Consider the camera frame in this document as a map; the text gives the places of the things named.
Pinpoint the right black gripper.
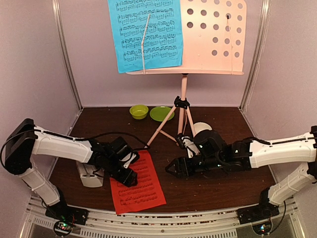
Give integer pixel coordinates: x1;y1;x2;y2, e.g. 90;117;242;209
165;154;223;179

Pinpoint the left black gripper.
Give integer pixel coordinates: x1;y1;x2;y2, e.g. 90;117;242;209
105;157;138;187

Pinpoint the red sheet music paper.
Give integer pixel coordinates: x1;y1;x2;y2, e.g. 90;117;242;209
110;150;166;215

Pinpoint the white metronome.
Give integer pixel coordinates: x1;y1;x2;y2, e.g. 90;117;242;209
76;162;104;188

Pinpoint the blue sheet music paper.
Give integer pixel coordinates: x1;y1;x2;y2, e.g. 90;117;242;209
108;0;183;73

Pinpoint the pink music stand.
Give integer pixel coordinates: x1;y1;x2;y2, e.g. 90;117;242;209
133;0;247;145

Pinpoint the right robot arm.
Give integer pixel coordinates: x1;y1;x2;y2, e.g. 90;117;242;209
165;122;317;219

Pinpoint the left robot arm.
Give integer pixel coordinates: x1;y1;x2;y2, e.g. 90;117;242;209
0;119;139;220

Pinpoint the white and blue bowl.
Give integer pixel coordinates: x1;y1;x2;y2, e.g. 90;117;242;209
194;122;212;134

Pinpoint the green plate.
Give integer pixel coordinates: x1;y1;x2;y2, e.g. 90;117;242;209
150;106;171;122

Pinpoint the lime green bowl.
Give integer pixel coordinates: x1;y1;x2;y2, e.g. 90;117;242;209
129;105;149;119

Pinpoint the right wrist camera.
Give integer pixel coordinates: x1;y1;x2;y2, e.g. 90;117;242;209
175;133;197;158

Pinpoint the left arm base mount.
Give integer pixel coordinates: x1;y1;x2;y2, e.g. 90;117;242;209
45;207;89;237

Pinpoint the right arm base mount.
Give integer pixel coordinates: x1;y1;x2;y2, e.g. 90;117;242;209
237;204;279;236

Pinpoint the front aluminium rail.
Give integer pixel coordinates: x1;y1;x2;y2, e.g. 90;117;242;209
19;195;305;238

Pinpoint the right aluminium frame post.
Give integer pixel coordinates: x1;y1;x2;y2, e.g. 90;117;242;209
240;0;271;115

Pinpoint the aluminium frame post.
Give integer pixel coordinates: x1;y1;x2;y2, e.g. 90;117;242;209
240;0;271;115
52;0;83;112

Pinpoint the left aluminium frame post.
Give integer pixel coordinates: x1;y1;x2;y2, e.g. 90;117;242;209
52;0;83;112

